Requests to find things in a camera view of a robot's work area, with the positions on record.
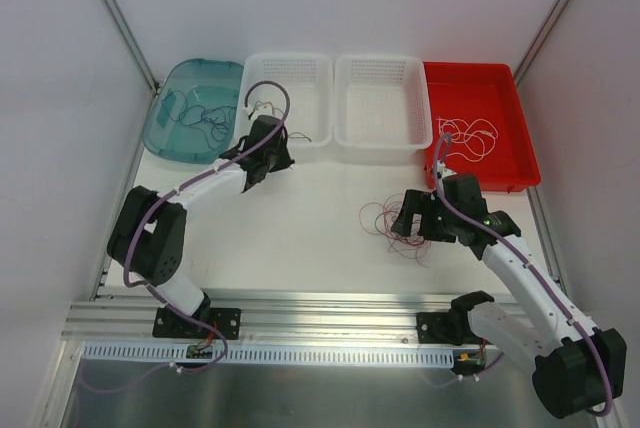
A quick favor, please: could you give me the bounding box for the coloured wire bundle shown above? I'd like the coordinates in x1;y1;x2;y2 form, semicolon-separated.
358;192;433;267

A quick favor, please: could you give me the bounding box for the dark purple wire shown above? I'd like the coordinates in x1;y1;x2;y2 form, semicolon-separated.
189;105;239;149
164;90;239;149

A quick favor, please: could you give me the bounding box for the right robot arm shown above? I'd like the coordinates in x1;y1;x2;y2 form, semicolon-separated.
391;174;627;419

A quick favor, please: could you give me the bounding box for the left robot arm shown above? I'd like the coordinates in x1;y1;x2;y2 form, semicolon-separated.
107;115;294;337

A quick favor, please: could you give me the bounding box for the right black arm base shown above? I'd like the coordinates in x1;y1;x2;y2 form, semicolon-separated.
415;291;495;346

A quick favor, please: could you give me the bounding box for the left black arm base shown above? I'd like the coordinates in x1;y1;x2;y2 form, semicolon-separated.
152;298;242;340

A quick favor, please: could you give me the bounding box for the white perforated basket left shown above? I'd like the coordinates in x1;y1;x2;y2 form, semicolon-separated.
233;52;334;160

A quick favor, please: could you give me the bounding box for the white perforated basket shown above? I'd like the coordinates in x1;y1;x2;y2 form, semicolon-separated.
333;55;433;158
233;52;334;160

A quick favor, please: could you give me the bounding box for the teal transparent plastic bin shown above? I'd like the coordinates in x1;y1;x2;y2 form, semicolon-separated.
143;58;243;165

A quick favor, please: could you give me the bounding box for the white perforated basket right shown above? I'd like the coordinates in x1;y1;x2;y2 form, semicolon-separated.
333;55;433;158

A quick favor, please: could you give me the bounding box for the red plastic tray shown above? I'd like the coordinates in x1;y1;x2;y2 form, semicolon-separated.
424;62;541;193

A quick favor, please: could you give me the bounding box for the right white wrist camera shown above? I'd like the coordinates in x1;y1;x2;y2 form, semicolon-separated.
431;161;456;179

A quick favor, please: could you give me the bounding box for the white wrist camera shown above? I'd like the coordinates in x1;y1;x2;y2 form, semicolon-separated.
431;161;456;179
245;100;283;119

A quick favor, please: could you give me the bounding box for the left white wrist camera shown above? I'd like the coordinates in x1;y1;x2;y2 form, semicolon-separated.
245;100;283;119

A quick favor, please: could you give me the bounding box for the aluminium rail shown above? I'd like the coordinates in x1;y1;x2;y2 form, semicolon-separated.
62;288;456;347

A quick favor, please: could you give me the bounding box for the white slotted cable duct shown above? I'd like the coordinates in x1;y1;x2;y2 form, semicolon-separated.
83;342;454;369

